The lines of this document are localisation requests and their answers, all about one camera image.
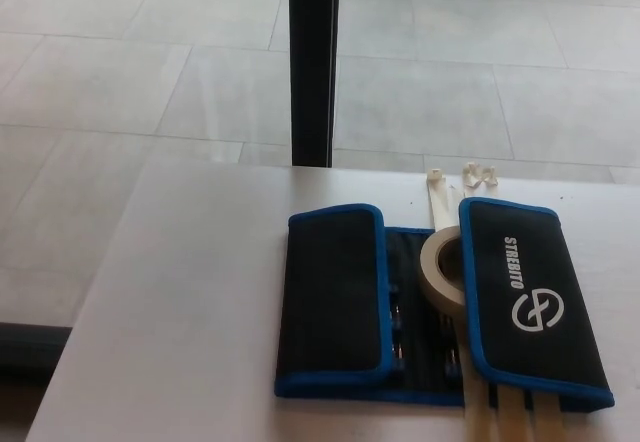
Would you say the beige masking tape roll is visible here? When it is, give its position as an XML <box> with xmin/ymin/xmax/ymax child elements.
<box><xmin>418</xmin><ymin>226</ymin><xmax>469</xmax><ymax>320</ymax></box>

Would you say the black vertical post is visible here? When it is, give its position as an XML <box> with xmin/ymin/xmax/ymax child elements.
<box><xmin>287</xmin><ymin>0</ymin><xmax>343</xmax><ymax>169</ymax></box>

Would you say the dark low bench edge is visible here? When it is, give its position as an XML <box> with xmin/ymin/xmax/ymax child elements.
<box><xmin>0</xmin><ymin>320</ymin><xmax>74</xmax><ymax>372</ymax></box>

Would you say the black blue-trimmed folding toolkit case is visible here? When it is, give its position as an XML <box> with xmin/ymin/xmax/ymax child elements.
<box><xmin>273</xmin><ymin>196</ymin><xmax>617</xmax><ymax>410</ymax></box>

